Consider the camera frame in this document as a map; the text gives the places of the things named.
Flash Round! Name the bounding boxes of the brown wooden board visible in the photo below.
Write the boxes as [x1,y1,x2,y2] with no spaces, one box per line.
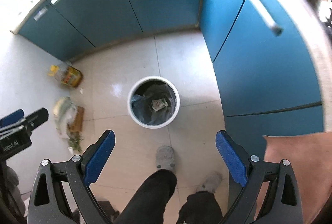
[68,106,85,133]

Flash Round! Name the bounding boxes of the snack wrapper in bin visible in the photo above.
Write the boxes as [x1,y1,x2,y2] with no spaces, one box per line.
[151,98,168,112]

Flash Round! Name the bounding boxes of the person's right leg black trousers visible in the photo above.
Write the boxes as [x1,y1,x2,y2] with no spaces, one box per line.
[177,191,223,224]

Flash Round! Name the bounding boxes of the grey right slipper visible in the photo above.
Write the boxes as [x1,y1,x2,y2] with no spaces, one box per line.
[196,172,223,194]

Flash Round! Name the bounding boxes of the grey slipper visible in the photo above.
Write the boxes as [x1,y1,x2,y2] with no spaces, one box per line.
[155,145,176,172]
[196,172,223,194]

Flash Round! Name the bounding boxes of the blue kitchen cabinets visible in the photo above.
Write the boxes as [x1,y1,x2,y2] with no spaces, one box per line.
[18,0,323,156]

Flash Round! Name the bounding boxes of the person's leg black trousers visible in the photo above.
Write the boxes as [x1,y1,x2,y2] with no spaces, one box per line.
[114,169,177,224]
[177,191,223,224]

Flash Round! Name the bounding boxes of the black trash bag liner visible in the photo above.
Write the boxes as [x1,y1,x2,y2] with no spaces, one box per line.
[131,80,177,126]

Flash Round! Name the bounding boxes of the grey left slipper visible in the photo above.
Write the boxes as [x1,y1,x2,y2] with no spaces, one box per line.
[155,145,176,172]

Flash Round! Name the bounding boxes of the person's left leg black trousers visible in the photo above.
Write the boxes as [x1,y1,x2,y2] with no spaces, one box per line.
[114,169,177,224]

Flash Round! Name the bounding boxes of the white plastic bag of vegetables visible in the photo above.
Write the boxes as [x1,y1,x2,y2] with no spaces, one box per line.
[53,97,78,139]

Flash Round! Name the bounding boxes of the white round trash bin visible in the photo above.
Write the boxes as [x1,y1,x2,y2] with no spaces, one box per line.
[127,76,181,129]

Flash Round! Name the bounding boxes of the green vegetable scraps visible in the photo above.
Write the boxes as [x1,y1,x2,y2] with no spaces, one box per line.
[68,132,82,153]

